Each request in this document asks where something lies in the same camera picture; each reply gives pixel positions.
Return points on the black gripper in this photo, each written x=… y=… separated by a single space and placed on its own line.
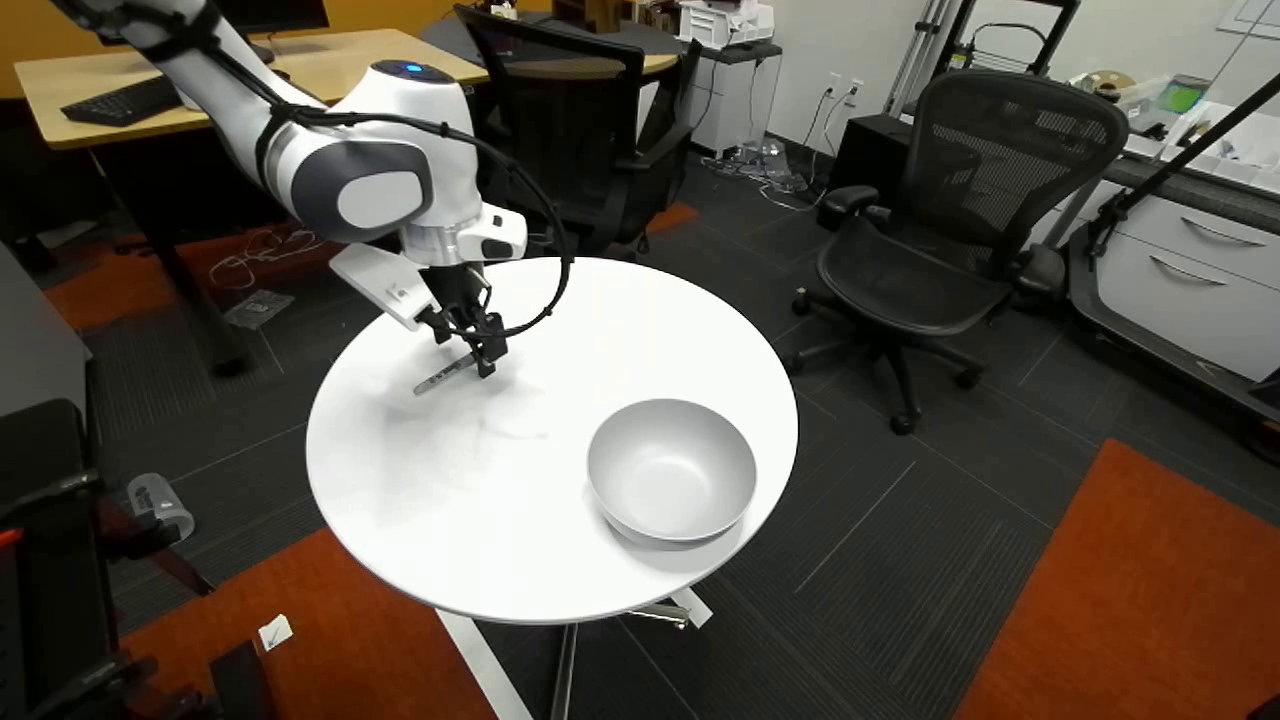
x=462 y=303

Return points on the black and grey marker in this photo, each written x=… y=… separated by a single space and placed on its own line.
x=436 y=379

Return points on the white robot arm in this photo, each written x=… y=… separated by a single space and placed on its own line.
x=345 y=172

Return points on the grey round bowl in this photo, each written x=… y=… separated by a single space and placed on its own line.
x=670 y=469

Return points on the black high-back office chair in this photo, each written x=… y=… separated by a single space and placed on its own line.
x=572 y=122

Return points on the white metal table base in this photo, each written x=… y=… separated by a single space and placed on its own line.
x=485 y=665

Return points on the light wooden desk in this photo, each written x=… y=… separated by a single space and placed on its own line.
x=322 y=60

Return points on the small white cupboard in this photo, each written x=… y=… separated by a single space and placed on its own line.
x=732 y=100

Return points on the small white paper scrap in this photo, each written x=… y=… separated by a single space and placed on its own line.
x=277 y=635

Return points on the white printer box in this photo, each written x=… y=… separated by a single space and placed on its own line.
x=727 y=21

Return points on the black floor box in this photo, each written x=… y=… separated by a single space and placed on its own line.
x=880 y=153

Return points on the black keyboard on wooden desk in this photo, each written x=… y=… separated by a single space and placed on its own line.
x=121 y=100

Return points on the black box cabinet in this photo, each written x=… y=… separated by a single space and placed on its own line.
x=32 y=374

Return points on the black mesh office chair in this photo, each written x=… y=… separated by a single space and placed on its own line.
x=933 y=267

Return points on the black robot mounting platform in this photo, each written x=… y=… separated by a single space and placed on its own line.
x=55 y=603

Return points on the black tripod stand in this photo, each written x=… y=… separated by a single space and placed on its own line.
x=954 y=33

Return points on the white drawer cabinet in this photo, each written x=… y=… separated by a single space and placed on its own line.
x=1184 y=285

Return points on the black kick scooter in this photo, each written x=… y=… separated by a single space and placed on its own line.
x=1175 y=166

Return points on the black upright post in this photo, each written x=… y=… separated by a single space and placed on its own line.
x=242 y=680

